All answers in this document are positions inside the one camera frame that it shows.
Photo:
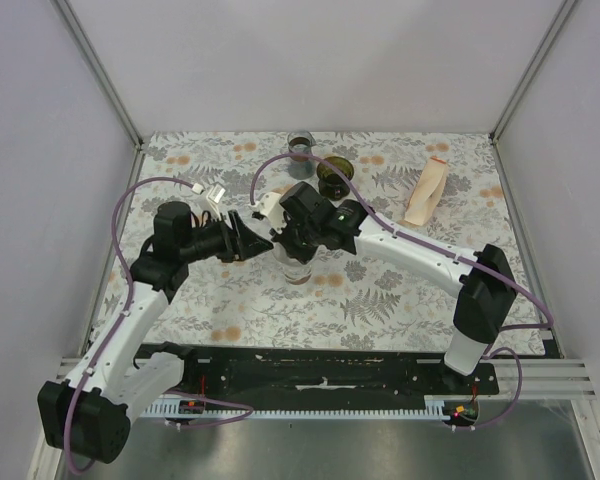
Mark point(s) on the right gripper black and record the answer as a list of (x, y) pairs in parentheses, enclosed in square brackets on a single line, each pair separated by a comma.
[(283, 238)]

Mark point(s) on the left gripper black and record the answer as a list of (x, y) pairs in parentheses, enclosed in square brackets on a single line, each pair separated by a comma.
[(239, 242)]

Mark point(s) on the white paper coffee filter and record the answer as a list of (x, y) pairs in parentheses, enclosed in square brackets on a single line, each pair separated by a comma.
[(291, 265)]

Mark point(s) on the clear glass dripper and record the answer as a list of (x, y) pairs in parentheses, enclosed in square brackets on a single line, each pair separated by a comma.
[(296, 279)]

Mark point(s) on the dark olive glass dripper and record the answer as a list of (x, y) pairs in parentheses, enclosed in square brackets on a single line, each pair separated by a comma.
[(330, 183)]

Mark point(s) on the glass carafe with brown band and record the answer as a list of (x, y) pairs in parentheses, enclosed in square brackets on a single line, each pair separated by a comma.
[(300, 144)]

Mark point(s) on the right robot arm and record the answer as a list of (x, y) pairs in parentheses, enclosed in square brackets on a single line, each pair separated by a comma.
[(481, 281)]

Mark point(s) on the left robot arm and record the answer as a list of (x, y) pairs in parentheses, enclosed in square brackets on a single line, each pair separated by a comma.
[(90, 413)]

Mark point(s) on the floral tablecloth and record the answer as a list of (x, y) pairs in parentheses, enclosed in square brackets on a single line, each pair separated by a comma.
[(349, 302)]

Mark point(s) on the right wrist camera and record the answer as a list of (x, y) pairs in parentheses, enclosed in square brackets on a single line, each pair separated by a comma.
[(268, 208)]

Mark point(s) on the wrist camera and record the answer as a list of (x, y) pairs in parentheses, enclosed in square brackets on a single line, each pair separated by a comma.
[(209, 198), (268, 208)]

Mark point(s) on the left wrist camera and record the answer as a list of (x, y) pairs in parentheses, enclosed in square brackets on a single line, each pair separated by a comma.
[(209, 198)]

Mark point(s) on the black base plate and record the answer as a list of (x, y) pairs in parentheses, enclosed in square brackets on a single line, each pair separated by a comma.
[(326, 378)]

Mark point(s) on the white cable duct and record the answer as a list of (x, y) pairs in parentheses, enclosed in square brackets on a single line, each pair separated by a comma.
[(175, 408)]

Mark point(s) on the left aluminium frame post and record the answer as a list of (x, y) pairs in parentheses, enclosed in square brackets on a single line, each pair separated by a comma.
[(89, 54)]

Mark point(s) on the aluminium frame post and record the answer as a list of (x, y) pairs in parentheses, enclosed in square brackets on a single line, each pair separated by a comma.
[(550, 38), (89, 54)]

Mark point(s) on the right aluminium frame post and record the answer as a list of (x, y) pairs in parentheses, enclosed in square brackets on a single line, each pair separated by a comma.
[(550, 38)]

